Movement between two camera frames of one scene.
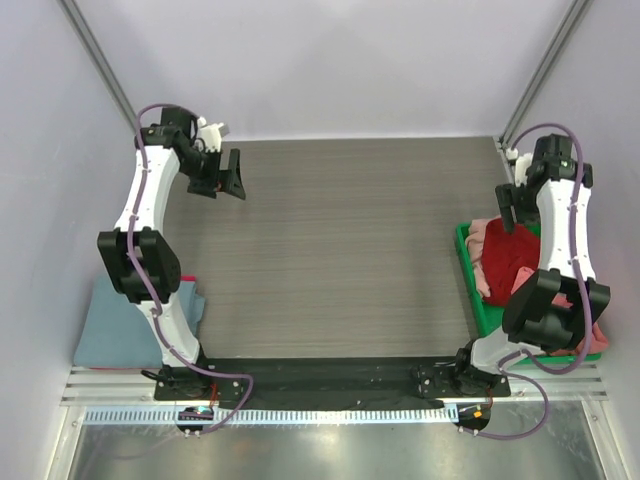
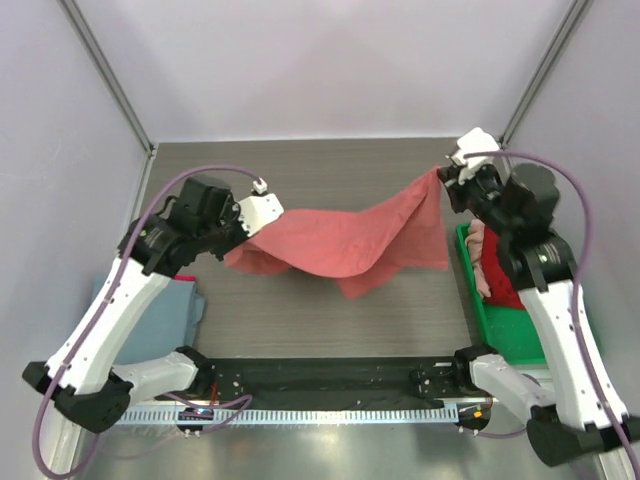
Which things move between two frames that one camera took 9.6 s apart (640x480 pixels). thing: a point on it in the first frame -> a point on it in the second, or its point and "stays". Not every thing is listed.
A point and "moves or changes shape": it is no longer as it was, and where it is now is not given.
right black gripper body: [507, 201] -> [454, 186]
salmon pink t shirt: [597, 340] moves or changes shape
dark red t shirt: [503, 254] stays
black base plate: [338, 382] stays
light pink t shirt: [475, 243] stays
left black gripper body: [208, 176] -> [221, 236]
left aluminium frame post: [99, 59] stays
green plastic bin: [489, 319] stays
